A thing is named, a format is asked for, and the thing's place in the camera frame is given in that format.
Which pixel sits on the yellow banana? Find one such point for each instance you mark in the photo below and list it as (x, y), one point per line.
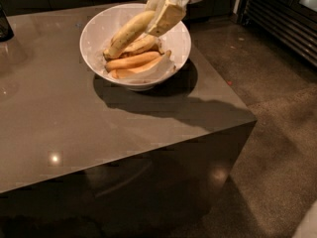
(146, 43)
(127, 34)

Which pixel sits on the white ceramic bowl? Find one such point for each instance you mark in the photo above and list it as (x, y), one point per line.
(95, 33)

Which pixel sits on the orange bread roll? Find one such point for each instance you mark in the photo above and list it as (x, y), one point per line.
(152, 70)
(131, 62)

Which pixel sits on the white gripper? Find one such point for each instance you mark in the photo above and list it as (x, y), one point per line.
(167, 14)

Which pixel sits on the orange bread roll front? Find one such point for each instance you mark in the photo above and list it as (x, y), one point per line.
(131, 62)

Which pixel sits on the black slatted radiator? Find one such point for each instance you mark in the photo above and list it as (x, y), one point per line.
(293, 22)

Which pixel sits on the white paper bowl liner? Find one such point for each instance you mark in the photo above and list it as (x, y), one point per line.
(158, 71)

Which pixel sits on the dark object table corner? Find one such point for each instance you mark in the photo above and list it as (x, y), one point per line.
(6, 32)

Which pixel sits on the orange bread roll rear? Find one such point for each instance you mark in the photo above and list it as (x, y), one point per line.
(152, 70)

